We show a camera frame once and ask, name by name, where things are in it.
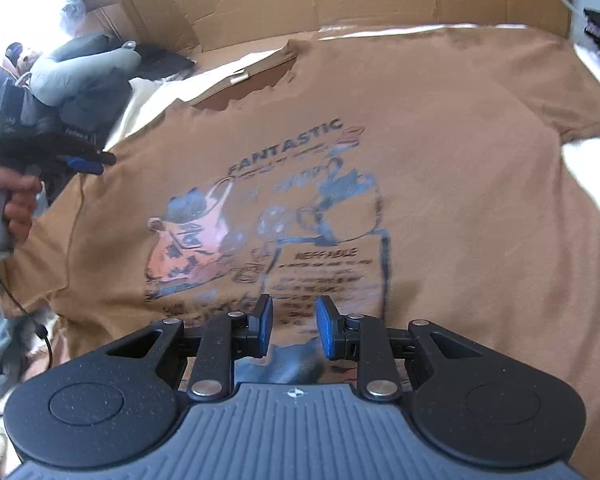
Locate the brown printed t-shirt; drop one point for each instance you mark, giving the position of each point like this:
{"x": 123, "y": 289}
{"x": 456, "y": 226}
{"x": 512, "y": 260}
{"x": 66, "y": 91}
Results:
{"x": 455, "y": 135}

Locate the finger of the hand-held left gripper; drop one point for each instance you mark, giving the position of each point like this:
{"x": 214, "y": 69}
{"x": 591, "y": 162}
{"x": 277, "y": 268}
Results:
{"x": 82, "y": 164}

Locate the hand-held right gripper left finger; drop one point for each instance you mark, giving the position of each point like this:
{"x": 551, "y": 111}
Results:
{"x": 264, "y": 327}

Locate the grey neck pillow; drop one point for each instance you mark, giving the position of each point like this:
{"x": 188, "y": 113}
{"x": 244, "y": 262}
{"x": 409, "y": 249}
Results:
{"x": 80, "y": 60}

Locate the grey jeans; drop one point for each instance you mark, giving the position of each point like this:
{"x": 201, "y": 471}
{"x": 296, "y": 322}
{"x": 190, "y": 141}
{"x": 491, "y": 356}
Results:
{"x": 5, "y": 340}

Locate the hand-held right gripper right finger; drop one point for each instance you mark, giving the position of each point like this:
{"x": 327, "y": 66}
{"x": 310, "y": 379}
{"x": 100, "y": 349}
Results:
{"x": 326, "y": 327}

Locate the person's left hand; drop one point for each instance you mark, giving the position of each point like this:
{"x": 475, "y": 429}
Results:
{"x": 20, "y": 210}

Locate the small teddy bear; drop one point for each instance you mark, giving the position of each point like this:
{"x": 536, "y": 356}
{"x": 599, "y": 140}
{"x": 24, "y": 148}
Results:
{"x": 20, "y": 57}

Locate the black crumpled garment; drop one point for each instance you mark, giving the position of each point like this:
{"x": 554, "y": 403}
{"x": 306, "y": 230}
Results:
{"x": 95, "y": 105}

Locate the cream bear print bedsheet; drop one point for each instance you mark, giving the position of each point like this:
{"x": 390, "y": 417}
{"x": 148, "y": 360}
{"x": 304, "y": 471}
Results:
{"x": 595, "y": 170}

